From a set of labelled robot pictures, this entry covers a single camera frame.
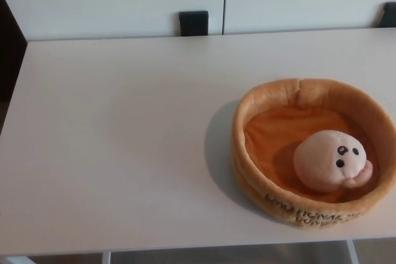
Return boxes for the black wall bracket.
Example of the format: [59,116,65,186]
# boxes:
[178,11,210,37]

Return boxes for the black cabinet handle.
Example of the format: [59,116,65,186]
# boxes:
[376,1,396,28]

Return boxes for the beige plush dumpling toy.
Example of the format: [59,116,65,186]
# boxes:
[293,130,374,189]

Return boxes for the orange round plush plate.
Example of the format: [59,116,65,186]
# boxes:
[231,79,392,231]

